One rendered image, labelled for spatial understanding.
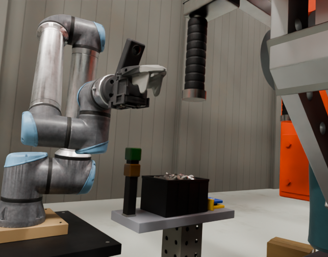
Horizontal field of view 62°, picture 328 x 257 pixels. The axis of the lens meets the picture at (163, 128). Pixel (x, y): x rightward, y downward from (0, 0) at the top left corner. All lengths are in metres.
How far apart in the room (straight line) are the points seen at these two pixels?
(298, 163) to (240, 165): 4.41
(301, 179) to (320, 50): 0.79
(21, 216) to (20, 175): 0.15
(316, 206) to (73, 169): 0.87
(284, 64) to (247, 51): 5.62
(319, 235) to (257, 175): 5.29
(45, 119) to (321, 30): 0.66
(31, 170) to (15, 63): 2.28
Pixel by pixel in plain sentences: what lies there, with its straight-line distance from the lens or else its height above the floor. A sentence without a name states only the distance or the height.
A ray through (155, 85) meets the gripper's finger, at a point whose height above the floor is 0.80.
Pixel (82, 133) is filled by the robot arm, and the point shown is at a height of 0.69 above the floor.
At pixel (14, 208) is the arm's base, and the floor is 0.41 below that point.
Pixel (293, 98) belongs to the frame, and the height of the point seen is 0.71.
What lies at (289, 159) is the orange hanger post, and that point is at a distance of 1.04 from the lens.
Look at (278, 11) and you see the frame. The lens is 0.30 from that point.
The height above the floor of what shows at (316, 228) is 0.52.
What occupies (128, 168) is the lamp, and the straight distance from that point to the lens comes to 0.84.
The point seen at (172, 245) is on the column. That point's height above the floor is 0.33.
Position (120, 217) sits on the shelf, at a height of 0.44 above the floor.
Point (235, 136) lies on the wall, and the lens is 5.30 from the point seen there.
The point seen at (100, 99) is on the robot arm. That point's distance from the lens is 0.73.
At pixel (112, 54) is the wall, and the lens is 3.77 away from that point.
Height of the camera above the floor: 0.65
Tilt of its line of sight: 5 degrees up
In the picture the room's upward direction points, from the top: 3 degrees clockwise
